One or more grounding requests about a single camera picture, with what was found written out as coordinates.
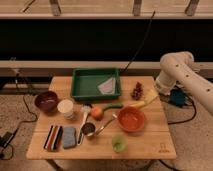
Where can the white cloth in tray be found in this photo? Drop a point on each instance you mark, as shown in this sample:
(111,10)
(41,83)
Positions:
(107,87)

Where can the small metal cup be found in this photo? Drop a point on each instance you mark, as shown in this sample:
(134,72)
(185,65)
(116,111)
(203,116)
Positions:
(88,129)

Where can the green plastic cup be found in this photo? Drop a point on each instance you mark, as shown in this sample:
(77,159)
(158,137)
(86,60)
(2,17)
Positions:
(118,143)

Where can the wooden table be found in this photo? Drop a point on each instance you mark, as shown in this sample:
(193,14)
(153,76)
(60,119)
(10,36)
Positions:
(153,142)

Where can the dark grape bunch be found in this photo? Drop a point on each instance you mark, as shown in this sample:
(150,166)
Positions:
(137,91)

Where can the blue box on floor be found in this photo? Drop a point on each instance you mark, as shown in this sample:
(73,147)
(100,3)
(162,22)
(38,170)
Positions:
(177,98)

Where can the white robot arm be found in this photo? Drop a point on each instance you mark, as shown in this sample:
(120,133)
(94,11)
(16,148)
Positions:
(176,67)

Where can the orange apple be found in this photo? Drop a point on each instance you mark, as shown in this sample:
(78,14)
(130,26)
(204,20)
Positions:
(97,113)

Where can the striped sponge block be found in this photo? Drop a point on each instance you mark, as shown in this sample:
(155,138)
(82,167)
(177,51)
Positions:
(53,138)

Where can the red orange bowl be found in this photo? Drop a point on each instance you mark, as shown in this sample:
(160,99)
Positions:
(131,119)

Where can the green plastic tray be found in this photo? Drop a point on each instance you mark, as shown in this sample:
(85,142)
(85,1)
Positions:
(85,84)

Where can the green cucumber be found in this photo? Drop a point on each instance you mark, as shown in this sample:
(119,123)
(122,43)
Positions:
(111,106)

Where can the metal spoon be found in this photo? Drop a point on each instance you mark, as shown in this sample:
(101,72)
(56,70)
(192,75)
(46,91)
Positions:
(99,130)

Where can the yellow banana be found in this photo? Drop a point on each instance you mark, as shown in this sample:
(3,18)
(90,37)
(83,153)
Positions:
(149,97)

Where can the white dish brush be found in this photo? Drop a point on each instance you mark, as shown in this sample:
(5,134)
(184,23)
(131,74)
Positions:
(85,110)

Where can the dark purple bowl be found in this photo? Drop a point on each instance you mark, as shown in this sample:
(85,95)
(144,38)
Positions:
(46,101)

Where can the blue grey sponge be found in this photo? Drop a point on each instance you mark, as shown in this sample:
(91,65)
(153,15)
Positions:
(69,137)

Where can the white paper cup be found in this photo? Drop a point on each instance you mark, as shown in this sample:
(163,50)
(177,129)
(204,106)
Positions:
(66,108)

